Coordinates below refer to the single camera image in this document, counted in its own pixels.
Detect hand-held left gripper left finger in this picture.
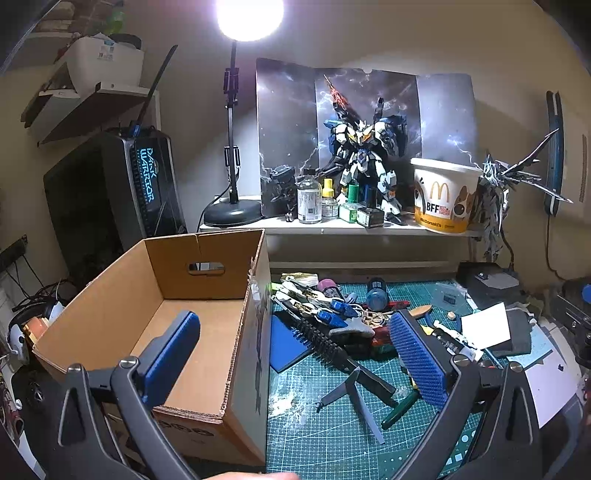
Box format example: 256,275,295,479
58,310,201,480

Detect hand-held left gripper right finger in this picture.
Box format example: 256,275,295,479
388,308,541,480

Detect white glue tube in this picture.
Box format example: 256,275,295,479
434,323,483,361

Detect brown cardboard box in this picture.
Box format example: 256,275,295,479
32,228,273,467

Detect amber transparent plastic case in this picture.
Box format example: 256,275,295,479
344,328,402,358

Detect grey fabric glove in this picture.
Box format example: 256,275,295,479
323,318,377,340

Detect clear plastic bag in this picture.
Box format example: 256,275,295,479
434,282,469,308

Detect grey model bipod stand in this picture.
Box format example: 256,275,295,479
316,367,386,446

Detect white paper sheet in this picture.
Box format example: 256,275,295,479
461,302,513,350

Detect blue paint bottle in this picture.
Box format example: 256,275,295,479
367,277,389,310

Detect black hair brush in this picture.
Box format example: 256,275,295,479
288,318,400,407

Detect black flat device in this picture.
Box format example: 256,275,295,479
457,261,522,308

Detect blue white model parts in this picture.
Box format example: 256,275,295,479
272,281,361,328

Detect dark blue sheet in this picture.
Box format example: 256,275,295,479
270,314,317,372

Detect green cutting mat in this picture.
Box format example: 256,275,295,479
268,277,509,480

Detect black desk lamp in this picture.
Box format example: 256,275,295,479
203,0,284,228

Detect small dark box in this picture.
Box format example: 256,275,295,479
356,208,385,228

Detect white headphones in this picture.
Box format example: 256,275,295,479
7,300,65,361

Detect yellow white paper bucket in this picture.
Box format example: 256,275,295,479
410,157,483,234

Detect black speaker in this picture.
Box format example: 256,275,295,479
554,277,591,370

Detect black computer tower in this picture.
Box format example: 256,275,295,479
44,129,188,287

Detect white desk shelf riser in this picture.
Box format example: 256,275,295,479
198,196,485,278

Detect grey winged robot model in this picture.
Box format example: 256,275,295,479
475,129,575,264

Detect large clear bottle white label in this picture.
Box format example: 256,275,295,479
297,169,323,224

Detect small bottle yellow cap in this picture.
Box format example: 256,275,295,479
321,179,338,219

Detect dark grey robot model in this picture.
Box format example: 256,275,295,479
270,165,296,217

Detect white blue robot model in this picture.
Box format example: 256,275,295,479
318,76,409,222

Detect printed storm backdrop board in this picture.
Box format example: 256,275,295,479
255,58,477,217

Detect black long stick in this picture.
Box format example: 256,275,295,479
134,45,179,139

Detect white printer on shelf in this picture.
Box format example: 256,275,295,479
62,37,145,95

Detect green handled tool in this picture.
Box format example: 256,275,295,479
381,406,419,428

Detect blue white wall device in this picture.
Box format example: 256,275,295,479
545,90,566,217

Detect wooden wall shelf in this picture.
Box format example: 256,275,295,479
37,85,158,148

